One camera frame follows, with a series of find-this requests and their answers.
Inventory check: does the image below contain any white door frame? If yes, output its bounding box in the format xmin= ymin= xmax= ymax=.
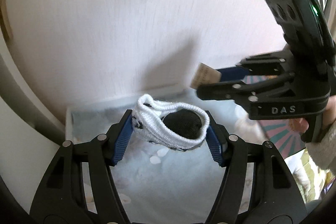
xmin=1 ymin=35 xmax=65 ymax=144

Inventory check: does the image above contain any person right hand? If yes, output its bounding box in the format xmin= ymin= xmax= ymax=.
xmin=289 ymin=96 xmax=336 ymax=133

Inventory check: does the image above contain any floral blue table mat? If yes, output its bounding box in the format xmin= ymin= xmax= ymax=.
xmin=71 ymin=92 xmax=266 ymax=224

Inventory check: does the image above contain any pink patterned cardboard box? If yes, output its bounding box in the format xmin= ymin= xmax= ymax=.
xmin=241 ymin=74 xmax=308 ymax=160

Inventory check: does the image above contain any white fuzzy sleeve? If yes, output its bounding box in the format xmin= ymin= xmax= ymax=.
xmin=306 ymin=122 xmax=336 ymax=176

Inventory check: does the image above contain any green striped floral blanket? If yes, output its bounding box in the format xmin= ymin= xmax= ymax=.
xmin=285 ymin=149 xmax=335 ymax=203

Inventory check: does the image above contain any beige round wooden container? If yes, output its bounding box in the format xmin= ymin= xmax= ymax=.
xmin=190 ymin=63 xmax=222 ymax=89

